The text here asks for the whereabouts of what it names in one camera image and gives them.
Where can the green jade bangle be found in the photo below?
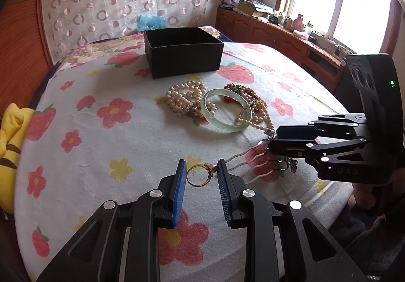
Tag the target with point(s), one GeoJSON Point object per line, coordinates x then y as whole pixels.
{"type": "Point", "coordinates": [221, 108]}

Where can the right hand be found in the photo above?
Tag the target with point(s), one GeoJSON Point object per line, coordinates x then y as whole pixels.
{"type": "Point", "coordinates": [367, 196]}

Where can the wooden side cabinet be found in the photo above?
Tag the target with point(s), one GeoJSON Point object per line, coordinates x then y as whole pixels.
{"type": "Point", "coordinates": [317, 62]}

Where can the floral bed sheet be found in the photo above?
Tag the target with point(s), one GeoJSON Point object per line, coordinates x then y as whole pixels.
{"type": "Point", "coordinates": [104, 131]}

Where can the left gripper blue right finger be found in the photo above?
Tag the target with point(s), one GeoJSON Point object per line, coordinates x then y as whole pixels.
{"type": "Point", "coordinates": [284, 242]}

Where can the black jewelry box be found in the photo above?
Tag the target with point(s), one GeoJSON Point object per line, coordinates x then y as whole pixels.
{"type": "Point", "coordinates": [179, 51]}

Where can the floral quilt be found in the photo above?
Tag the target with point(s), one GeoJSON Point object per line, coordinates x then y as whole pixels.
{"type": "Point", "coordinates": [130, 42]}

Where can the metal hair comb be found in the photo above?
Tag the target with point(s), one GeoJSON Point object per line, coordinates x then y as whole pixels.
{"type": "Point", "coordinates": [261, 164]}

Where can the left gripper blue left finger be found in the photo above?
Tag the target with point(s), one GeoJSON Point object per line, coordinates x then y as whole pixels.
{"type": "Point", "coordinates": [121, 241]}

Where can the pink bottle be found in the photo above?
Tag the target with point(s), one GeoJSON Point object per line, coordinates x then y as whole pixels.
{"type": "Point", "coordinates": [298, 24]}

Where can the yellow plush toy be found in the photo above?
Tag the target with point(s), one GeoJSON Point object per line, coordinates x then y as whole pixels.
{"type": "Point", "coordinates": [14, 125]}

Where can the wooden wardrobe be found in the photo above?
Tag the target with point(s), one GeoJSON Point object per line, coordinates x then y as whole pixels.
{"type": "Point", "coordinates": [25, 57]}

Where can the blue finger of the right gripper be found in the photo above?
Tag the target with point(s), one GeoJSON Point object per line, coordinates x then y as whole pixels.
{"type": "Point", "coordinates": [310, 148]}
{"type": "Point", "coordinates": [313, 128]}

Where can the stack of books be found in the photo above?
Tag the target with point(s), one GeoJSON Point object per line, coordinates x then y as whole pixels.
{"type": "Point", "coordinates": [247, 7]}

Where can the blue bag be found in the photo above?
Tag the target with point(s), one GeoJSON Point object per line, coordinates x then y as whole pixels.
{"type": "Point", "coordinates": [150, 23]}

